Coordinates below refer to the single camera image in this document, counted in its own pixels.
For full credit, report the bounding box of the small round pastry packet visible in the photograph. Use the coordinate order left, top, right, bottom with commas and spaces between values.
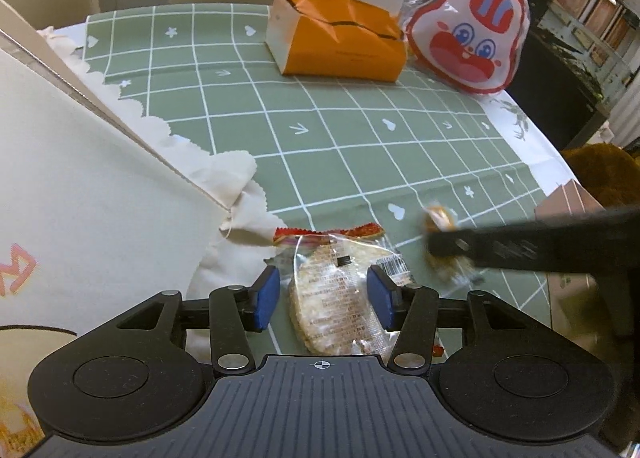
422, 204, 483, 286

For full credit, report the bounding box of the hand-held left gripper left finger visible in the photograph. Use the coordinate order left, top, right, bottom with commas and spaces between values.
116, 265, 282, 373

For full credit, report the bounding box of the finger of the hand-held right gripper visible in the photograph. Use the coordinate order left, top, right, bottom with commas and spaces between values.
429, 211, 599, 273

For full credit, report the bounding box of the pale pink cardboard box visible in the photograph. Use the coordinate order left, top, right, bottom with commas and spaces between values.
534, 178, 608, 339

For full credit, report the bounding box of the beige canvas bag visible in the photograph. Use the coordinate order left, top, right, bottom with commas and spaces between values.
0, 0, 236, 458

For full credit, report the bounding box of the orange tissue box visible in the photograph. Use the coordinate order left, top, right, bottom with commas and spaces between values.
265, 0, 407, 83

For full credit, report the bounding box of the red white rabbit face bag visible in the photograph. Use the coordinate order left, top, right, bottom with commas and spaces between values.
398, 0, 530, 97

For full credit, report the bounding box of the black cabinet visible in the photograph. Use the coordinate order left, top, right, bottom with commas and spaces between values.
507, 0, 608, 151

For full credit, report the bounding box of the rice cracker packet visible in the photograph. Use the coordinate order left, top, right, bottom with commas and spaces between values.
272, 223, 416, 356

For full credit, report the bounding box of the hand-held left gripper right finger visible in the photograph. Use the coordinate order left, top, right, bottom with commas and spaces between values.
366, 265, 532, 373

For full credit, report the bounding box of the green checked tablecloth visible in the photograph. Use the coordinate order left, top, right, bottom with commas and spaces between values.
35, 2, 601, 354

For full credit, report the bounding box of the metal frame shelf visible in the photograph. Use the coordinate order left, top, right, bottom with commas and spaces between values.
537, 0, 640, 103

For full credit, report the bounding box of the white scalloped cloth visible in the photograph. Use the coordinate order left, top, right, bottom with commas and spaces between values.
37, 28, 281, 354

